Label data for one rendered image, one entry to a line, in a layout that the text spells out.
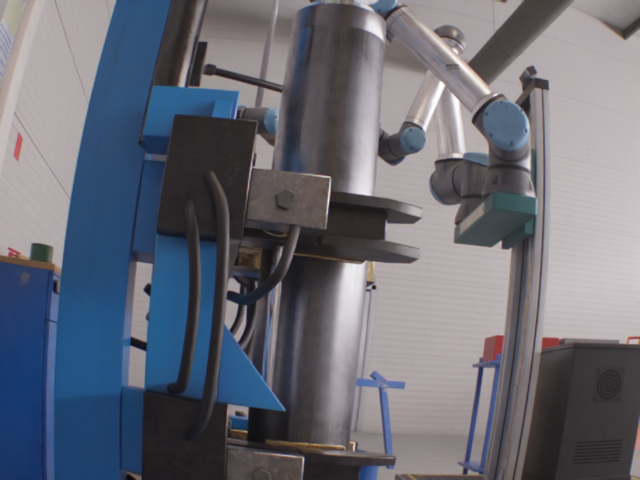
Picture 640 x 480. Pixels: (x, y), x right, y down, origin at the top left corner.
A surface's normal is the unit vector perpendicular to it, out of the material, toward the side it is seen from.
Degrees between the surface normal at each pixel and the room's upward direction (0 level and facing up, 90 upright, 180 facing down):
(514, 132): 94
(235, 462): 90
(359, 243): 90
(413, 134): 95
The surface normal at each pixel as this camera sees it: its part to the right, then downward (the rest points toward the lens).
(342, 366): 0.69, -0.05
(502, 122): -0.18, -0.11
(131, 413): 0.15, -0.15
